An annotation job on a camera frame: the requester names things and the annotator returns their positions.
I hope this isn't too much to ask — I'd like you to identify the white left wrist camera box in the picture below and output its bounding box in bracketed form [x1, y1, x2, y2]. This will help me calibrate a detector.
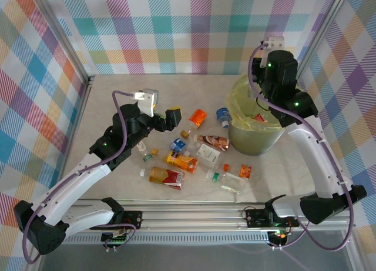
[131, 88, 160, 118]

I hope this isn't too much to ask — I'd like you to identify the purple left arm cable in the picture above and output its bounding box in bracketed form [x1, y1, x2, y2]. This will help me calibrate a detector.
[22, 90, 139, 265]

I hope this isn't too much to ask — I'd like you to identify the green plastic bin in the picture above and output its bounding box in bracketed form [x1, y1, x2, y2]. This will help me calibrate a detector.
[227, 115, 286, 156]

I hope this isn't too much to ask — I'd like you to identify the orange label plastic bottle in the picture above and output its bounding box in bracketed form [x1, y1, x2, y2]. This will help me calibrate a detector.
[187, 108, 208, 134]

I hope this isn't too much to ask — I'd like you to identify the clear bottle green cap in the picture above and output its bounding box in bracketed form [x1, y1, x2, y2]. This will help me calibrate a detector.
[137, 152, 154, 166]

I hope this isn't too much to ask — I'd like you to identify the clear bottle green neck band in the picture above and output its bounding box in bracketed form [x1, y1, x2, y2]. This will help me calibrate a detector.
[205, 168, 250, 195]

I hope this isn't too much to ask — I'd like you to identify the white label clear bottle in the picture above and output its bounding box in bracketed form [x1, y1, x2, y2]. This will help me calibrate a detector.
[185, 140, 223, 169]

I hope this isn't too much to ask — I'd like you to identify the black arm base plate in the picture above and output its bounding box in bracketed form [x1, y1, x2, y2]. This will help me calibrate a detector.
[117, 210, 143, 230]
[244, 208, 300, 228]

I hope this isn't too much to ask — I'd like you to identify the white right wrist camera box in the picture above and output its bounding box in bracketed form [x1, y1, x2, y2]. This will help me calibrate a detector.
[262, 36, 286, 51]

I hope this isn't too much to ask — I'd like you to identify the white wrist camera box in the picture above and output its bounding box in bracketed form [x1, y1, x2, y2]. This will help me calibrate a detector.
[262, 36, 286, 51]
[131, 88, 160, 118]

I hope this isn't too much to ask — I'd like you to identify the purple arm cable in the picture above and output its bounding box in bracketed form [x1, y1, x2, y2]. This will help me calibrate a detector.
[22, 90, 139, 265]
[248, 41, 355, 252]

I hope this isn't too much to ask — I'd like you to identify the aluminium frame post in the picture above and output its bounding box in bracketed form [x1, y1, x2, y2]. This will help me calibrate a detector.
[295, 0, 353, 78]
[26, 0, 96, 88]

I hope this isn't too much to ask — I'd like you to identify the crushed blue label bottle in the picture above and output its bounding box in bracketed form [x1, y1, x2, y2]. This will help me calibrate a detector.
[216, 107, 233, 128]

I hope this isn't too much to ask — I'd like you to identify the green terminal circuit board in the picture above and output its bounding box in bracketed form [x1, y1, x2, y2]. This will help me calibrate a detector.
[101, 232, 130, 245]

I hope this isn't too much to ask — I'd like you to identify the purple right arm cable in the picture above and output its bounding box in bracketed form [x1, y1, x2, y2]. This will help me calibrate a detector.
[248, 41, 355, 252]

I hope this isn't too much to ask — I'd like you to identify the orange juice bottle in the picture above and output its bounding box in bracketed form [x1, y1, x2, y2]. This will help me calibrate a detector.
[163, 150, 200, 174]

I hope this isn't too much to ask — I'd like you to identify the clear bottle orange label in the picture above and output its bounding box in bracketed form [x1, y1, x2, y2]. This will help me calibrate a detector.
[222, 163, 253, 181]

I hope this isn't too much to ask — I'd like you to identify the aluminium front rail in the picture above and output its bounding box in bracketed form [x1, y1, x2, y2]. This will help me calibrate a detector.
[31, 199, 358, 234]

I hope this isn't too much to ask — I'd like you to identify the grey slotted cable duct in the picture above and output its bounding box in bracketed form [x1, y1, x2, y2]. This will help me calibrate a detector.
[63, 235, 271, 246]

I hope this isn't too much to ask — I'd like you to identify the aluminium side rail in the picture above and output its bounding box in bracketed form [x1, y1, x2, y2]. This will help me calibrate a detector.
[63, 75, 96, 166]

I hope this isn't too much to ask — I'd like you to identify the brown coffee pouch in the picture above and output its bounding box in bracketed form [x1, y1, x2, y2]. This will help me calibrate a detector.
[192, 134, 231, 152]

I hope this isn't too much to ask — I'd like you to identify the red yellow label tea bottle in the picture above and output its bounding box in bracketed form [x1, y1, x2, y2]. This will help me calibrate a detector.
[139, 166, 186, 191]

